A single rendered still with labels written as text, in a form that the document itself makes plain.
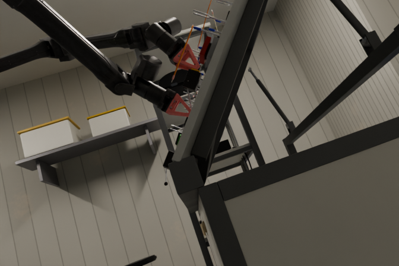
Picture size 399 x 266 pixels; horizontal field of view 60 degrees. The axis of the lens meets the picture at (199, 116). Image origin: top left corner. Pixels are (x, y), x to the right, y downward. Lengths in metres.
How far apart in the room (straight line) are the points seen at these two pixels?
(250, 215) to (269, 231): 0.04
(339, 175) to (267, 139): 3.57
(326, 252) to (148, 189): 3.48
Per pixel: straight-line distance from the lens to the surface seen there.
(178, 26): 1.18
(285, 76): 4.64
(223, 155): 1.96
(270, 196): 0.70
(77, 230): 4.23
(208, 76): 0.75
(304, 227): 0.72
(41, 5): 0.97
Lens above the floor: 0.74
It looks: 16 degrees up
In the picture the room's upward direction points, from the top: 20 degrees counter-clockwise
